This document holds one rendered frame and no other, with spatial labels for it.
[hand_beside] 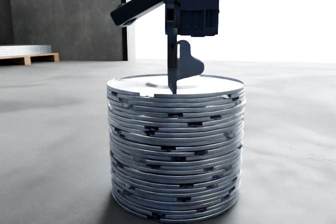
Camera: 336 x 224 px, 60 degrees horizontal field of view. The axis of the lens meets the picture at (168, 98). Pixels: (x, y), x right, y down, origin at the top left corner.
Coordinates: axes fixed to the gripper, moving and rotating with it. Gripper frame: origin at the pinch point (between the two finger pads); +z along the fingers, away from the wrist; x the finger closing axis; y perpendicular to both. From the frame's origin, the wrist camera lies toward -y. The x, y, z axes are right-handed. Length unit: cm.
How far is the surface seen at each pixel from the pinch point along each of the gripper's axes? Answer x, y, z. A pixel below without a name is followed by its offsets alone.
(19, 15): 438, -255, -43
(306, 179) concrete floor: 17.1, 32.5, 25.0
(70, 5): 410, -160, -56
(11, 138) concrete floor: 44, -55, 25
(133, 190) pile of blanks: 1.5, -7.0, 19.9
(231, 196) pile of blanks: 5.6, 12.3, 23.1
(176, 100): -1.0, 0.9, 2.0
